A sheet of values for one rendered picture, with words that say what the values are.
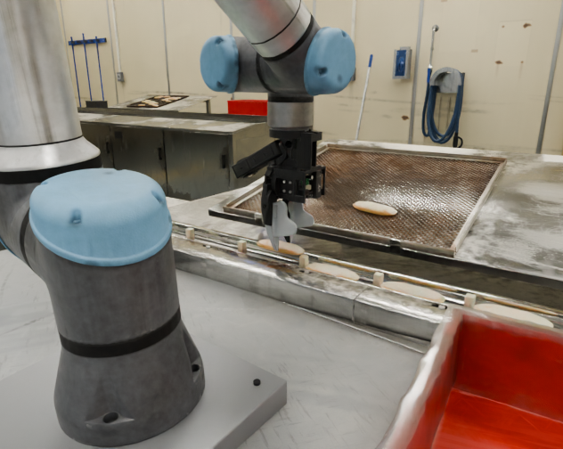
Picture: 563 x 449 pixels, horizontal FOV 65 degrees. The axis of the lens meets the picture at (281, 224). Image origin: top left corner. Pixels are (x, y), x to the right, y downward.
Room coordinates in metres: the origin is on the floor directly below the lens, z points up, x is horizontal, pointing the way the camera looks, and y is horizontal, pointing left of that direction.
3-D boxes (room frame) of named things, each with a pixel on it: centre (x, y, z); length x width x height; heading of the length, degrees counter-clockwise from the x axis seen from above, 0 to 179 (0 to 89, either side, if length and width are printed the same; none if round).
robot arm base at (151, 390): (0.40, 0.16, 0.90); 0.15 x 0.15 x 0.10
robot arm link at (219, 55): (0.67, 0.05, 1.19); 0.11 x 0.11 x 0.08; 44
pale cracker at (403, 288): (0.63, -0.20, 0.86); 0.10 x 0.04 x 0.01; 56
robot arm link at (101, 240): (0.40, 0.17, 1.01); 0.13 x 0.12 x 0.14; 44
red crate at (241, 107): (4.58, 0.23, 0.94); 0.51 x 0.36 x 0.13; 60
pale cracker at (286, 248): (0.77, 0.00, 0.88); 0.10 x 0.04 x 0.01; 56
